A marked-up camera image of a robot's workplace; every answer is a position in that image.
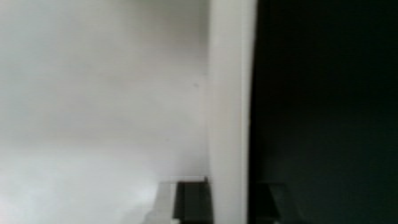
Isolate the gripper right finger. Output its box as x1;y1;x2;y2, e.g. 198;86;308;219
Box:
258;183;297;224

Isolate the white square table top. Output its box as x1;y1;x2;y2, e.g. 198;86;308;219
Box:
0;0;258;224

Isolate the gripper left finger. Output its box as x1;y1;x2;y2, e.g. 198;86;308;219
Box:
173;181;214;224

